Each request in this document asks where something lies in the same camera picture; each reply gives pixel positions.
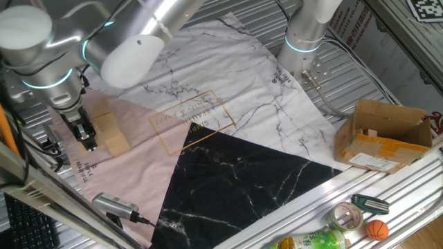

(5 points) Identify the black camera stand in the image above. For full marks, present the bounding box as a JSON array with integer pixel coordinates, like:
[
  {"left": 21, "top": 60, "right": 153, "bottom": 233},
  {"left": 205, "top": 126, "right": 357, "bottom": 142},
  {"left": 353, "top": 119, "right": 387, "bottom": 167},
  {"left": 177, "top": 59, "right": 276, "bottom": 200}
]
[{"left": 105, "top": 211, "right": 125, "bottom": 230}]

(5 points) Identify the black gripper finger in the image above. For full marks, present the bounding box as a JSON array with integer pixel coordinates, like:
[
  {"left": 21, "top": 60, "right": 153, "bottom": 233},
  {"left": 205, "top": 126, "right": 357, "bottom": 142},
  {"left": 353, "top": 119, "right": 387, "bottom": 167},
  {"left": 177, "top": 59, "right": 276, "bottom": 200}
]
[
  {"left": 82, "top": 122, "right": 99, "bottom": 152},
  {"left": 73, "top": 127, "right": 87, "bottom": 145}
]

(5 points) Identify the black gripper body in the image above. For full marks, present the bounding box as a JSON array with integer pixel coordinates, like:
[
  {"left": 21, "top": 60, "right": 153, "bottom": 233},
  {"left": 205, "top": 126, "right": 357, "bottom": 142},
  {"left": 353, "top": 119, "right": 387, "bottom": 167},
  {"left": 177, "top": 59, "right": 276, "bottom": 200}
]
[{"left": 60, "top": 107, "right": 93, "bottom": 134}]

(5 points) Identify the black white marker tag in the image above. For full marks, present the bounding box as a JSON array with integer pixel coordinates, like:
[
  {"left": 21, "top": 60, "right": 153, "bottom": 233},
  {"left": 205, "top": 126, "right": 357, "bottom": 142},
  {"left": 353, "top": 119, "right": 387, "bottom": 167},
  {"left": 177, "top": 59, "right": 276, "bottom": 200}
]
[{"left": 406, "top": 0, "right": 443, "bottom": 24}]

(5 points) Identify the grey frame beam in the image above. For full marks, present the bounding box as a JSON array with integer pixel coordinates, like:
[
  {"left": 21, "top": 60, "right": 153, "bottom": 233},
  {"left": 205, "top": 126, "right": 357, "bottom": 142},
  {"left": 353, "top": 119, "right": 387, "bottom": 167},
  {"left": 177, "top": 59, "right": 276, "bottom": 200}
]
[{"left": 363, "top": 0, "right": 443, "bottom": 94}]

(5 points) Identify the orange pole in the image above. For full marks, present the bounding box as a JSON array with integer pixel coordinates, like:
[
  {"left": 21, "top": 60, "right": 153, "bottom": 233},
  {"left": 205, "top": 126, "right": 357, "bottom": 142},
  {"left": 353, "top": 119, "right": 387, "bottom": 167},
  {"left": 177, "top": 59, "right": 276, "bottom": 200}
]
[{"left": 0, "top": 103, "right": 21, "bottom": 158}]

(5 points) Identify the brown cardboard box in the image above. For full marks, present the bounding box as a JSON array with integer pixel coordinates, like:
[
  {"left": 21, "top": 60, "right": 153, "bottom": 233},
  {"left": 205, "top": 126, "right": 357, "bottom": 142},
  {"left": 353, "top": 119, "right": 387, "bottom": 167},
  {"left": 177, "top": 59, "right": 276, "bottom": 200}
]
[{"left": 334, "top": 99, "right": 433, "bottom": 174}]

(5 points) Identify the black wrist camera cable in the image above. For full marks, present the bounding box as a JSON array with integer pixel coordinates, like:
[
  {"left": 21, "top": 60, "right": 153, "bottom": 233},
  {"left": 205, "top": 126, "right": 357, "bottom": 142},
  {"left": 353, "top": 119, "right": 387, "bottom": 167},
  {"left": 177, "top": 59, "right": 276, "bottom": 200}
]
[{"left": 0, "top": 0, "right": 127, "bottom": 96}]

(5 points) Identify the aluminium frame beam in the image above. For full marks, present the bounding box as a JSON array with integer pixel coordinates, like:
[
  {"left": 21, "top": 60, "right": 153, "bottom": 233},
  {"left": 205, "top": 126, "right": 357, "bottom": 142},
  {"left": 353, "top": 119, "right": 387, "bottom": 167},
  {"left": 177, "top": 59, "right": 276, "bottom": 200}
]
[{"left": 0, "top": 141, "right": 143, "bottom": 249}]

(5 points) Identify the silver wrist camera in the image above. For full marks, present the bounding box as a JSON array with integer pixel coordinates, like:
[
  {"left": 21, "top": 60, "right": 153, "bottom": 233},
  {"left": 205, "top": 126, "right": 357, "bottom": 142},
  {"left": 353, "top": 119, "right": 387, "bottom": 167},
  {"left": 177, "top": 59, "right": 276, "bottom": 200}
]
[{"left": 3, "top": 80, "right": 35, "bottom": 105}]

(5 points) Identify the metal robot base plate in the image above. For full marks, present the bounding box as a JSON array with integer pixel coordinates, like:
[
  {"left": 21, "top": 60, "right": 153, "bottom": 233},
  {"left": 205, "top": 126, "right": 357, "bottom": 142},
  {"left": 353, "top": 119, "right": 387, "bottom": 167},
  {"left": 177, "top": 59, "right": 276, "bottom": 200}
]
[{"left": 293, "top": 51, "right": 333, "bottom": 87}]

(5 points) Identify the black ribbed camera cable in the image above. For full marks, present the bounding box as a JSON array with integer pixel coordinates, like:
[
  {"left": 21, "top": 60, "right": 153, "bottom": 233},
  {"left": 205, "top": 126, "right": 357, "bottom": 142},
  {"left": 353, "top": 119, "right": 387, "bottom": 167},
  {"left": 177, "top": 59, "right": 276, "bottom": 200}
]
[{"left": 137, "top": 213, "right": 157, "bottom": 228}]

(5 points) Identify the silver side camera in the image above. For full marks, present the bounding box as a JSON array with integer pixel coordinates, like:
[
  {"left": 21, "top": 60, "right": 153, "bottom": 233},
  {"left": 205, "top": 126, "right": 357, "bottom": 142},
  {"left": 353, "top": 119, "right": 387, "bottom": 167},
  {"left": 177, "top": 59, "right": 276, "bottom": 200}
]
[{"left": 42, "top": 123, "right": 65, "bottom": 148}]

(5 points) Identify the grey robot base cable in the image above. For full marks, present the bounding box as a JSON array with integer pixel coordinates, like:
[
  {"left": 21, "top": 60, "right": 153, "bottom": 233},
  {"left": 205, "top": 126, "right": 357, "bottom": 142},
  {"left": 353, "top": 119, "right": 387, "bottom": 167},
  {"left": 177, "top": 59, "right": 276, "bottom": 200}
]
[{"left": 300, "top": 68, "right": 354, "bottom": 118}]

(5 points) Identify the white cable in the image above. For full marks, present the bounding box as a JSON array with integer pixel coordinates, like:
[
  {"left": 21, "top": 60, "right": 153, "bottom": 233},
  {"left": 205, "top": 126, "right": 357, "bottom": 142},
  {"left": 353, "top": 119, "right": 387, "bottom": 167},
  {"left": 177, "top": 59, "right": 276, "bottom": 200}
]
[{"left": 323, "top": 34, "right": 399, "bottom": 104}]

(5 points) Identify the green hex key set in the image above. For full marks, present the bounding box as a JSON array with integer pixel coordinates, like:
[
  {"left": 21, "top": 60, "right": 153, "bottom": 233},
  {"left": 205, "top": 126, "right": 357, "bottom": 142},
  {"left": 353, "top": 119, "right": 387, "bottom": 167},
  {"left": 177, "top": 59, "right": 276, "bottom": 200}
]
[{"left": 351, "top": 193, "right": 390, "bottom": 215}]

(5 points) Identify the green tea bottle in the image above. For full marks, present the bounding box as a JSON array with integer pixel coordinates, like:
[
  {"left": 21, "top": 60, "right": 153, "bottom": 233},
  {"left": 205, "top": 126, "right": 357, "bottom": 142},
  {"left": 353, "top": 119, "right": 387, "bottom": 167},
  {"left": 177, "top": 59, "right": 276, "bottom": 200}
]
[{"left": 269, "top": 229, "right": 347, "bottom": 249}]

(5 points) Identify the marble pattern table cloth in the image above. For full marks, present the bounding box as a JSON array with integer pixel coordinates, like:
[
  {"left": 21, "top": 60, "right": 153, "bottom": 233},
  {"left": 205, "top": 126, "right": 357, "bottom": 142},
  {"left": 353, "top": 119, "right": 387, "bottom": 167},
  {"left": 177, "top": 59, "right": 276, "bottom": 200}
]
[{"left": 41, "top": 12, "right": 350, "bottom": 249}]

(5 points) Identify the black keyboard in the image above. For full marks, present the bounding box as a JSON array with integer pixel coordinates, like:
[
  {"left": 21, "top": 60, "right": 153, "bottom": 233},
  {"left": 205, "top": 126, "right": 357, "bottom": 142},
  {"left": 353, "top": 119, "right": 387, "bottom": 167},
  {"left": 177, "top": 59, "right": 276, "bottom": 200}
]
[{"left": 3, "top": 193, "right": 62, "bottom": 249}]

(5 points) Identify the clear tape roll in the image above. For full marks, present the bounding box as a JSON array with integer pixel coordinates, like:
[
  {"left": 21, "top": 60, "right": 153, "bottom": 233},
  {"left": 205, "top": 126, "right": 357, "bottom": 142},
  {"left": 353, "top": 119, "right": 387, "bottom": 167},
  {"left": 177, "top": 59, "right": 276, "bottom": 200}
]
[{"left": 327, "top": 201, "right": 364, "bottom": 232}]

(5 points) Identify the small orange basketball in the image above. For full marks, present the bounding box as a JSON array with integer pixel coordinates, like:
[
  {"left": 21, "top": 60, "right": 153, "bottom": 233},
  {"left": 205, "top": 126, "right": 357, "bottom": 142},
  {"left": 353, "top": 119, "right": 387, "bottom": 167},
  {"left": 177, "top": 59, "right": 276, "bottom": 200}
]
[{"left": 365, "top": 219, "right": 390, "bottom": 241}]

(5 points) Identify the grey printed board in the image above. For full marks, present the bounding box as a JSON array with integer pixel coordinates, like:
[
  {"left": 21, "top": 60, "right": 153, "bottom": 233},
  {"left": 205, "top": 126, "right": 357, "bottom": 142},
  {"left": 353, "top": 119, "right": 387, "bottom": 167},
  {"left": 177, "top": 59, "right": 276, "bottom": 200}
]
[{"left": 325, "top": 0, "right": 443, "bottom": 122}]

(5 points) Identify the red paper ornament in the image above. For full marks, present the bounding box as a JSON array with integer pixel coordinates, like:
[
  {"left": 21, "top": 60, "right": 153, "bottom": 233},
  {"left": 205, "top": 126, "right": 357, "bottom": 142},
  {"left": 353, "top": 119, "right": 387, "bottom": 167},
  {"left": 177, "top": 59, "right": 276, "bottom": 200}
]
[{"left": 424, "top": 111, "right": 443, "bottom": 136}]

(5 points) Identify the black side camera cable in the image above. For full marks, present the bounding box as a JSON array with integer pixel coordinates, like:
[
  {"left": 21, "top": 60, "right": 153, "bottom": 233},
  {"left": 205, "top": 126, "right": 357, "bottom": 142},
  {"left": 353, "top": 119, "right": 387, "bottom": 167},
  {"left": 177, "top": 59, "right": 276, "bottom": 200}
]
[{"left": 20, "top": 136, "right": 66, "bottom": 174}]

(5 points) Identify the silver ribbed camera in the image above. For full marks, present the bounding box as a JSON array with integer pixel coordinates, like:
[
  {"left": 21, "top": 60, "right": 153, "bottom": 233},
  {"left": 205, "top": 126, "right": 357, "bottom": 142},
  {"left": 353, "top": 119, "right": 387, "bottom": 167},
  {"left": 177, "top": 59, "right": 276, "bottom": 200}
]
[{"left": 91, "top": 192, "right": 140, "bottom": 222}]

